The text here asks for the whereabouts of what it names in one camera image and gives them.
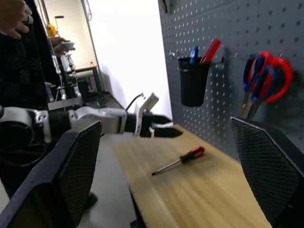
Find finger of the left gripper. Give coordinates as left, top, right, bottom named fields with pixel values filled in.
left=153, top=125, right=184, bottom=140
left=152, top=114, right=174, bottom=126

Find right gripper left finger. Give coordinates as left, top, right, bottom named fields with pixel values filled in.
left=0, top=120, right=104, bottom=228

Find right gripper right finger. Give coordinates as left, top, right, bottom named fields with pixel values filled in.
left=228, top=116, right=304, bottom=228

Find black blue handled scissors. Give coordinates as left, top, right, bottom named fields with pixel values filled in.
left=242, top=54, right=281, bottom=121

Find white handheld controller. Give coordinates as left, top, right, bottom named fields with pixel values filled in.
left=53, top=41, right=76, bottom=52

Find dark grey pegboard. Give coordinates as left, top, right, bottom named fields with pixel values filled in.
left=157, top=0, right=304, bottom=172

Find person hand holding controller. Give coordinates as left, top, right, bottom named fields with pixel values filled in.
left=50, top=36, right=77, bottom=58

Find person hand with ring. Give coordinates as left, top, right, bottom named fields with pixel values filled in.
left=0, top=0, right=34, bottom=40

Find black cup holder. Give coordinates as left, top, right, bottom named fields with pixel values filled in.
left=177, top=55, right=225, bottom=108

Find person in black clothing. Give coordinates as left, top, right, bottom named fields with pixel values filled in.
left=0, top=0, right=61, bottom=111

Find yellow device on stand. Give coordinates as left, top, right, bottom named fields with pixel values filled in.
left=46, top=15, right=65, bottom=38

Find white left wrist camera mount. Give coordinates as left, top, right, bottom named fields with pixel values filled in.
left=133, top=92, right=160, bottom=137

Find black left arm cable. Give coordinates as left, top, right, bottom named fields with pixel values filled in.
left=125, top=92, right=144, bottom=113

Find orange black handled screwdriver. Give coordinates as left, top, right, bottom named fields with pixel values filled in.
left=151, top=145, right=206, bottom=177

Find blue handled screwdriver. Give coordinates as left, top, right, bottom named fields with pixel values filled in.
left=189, top=45, right=200, bottom=65

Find red handled screwdriver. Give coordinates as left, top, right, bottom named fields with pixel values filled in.
left=199, top=38, right=222, bottom=65

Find red handled scissors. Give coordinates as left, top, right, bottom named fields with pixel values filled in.
left=240, top=50, right=295, bottom=117

